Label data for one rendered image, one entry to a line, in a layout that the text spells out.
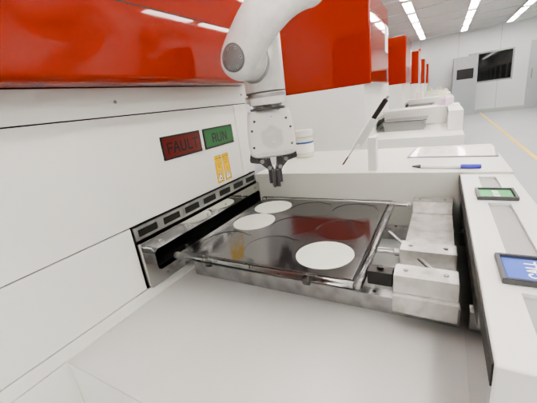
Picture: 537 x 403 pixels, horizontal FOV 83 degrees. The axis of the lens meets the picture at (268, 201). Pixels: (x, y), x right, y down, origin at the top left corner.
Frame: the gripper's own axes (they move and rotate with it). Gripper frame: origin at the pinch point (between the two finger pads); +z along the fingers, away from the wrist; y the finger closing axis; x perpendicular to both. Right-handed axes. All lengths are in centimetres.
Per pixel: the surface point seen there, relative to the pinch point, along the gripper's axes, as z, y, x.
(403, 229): 15.1, 27.2, -6.7
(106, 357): 17.9, -32.3, -27.4
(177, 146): -9.9, -20.3, -0.9
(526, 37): -122, 959, 924
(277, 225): 10.0, -1.3, -4.4
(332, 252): 9.8, 6.0, -21.1
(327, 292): 16.0, 4.0, -23.5
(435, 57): -108, 749, 1070
